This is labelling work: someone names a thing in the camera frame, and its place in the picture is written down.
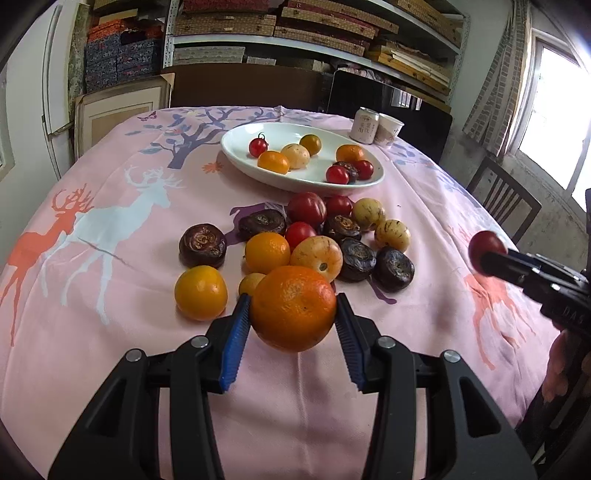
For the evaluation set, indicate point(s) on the window with white frame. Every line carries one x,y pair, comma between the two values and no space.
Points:
554,115

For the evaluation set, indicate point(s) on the white paper cup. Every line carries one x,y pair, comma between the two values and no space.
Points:
388,131

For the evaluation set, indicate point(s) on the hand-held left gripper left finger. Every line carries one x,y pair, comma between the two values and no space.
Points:
233,346

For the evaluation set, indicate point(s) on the pink cloth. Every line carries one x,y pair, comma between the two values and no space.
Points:
362,71

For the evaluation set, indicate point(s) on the woven tan box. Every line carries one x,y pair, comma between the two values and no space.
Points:
224,25

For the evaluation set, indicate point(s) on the stack of brown boxes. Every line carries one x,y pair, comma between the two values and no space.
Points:
129,11

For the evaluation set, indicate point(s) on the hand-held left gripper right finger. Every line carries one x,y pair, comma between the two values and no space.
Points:
352,346

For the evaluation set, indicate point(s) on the framed picture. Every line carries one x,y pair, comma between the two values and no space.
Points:
120,115

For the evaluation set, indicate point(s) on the black panel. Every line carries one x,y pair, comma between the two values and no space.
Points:
360,97

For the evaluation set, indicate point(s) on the stack of blue floral boxes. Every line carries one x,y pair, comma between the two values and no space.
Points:
122,64

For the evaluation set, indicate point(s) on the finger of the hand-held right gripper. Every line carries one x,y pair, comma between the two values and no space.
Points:
512,272
531,258

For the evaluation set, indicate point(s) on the white metal shelf rack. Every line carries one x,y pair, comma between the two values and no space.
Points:
167,27

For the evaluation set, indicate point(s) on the stack of yellow wooden boxes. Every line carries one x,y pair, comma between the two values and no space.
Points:
406,69

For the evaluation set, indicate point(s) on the small orange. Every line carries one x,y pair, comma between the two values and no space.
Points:
251,282

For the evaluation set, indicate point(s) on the pink deer print tablecloth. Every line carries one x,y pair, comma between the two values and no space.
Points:
115,300

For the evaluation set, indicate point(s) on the person's right hand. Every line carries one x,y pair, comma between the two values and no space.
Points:
558,355

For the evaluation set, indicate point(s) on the mottled grey panel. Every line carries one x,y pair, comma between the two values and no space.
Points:
78,50

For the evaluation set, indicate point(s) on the checked curtain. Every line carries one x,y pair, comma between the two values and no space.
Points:
498,83

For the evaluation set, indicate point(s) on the stack of flat woven boxes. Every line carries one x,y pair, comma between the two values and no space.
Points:
328,27

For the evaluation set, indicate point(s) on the dark red tomato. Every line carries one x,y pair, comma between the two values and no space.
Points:
482,242

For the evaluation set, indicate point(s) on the yellow pepino melon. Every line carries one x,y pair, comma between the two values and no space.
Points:
392,235
316,257
368,213
295,156

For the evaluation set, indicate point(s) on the orange red boxes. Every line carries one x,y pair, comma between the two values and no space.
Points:
122,31

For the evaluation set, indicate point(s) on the dark wooden chair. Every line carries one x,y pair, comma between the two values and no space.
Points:
503,198

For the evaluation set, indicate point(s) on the white board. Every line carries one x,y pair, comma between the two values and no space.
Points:
57,83

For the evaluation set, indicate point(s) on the drink can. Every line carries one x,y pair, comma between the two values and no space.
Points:
364,127

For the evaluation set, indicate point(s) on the stack of tan flat boxes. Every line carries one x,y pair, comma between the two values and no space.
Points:
431,21

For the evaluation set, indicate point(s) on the white plate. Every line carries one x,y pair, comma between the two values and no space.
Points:
240,147

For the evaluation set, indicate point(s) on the large red tomato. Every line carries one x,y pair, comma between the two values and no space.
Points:
307,207

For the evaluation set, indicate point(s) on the red patterned box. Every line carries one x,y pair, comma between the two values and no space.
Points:
226,5

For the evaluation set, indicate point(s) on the small grey patterned box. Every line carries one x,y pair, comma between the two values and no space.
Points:
261,60

